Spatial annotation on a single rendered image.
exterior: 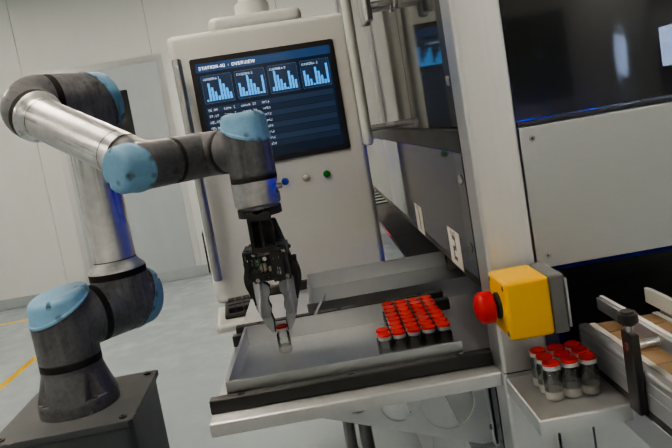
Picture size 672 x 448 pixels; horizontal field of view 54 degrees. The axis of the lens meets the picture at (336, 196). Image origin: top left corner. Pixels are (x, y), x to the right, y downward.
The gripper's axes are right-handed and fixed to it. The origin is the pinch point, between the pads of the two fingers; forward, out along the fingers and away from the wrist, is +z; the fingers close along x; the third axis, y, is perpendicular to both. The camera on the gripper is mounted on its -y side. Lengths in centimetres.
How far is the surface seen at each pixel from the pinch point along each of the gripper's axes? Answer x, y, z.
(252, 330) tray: -6.0, -7.4, 2.8
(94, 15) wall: -168, -532, -166
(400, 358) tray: 17.4, 18.4, 3.0
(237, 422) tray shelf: -6.0, 23.2, 6.0
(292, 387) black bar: 1.8, 20.3, 3.7
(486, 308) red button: 27.4, 32.2, -6.5
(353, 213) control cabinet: 19, -79, -5
